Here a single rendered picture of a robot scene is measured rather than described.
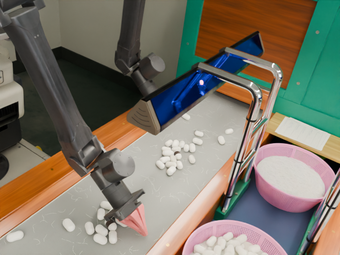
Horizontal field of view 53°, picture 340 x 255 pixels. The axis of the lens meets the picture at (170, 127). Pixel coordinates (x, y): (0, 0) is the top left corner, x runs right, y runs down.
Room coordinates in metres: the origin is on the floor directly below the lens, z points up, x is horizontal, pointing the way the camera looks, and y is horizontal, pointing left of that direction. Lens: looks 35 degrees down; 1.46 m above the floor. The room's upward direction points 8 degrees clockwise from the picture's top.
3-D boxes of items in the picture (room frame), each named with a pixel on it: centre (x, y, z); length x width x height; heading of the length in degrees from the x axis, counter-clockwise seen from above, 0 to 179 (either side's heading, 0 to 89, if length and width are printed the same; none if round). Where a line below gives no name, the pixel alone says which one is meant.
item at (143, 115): (0.85, -0.09, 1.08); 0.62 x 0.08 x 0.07; 151
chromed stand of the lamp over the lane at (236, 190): (0.81, -0.16, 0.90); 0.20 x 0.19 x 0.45; 151
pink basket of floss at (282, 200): (0.87, -0.42, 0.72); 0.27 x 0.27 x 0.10
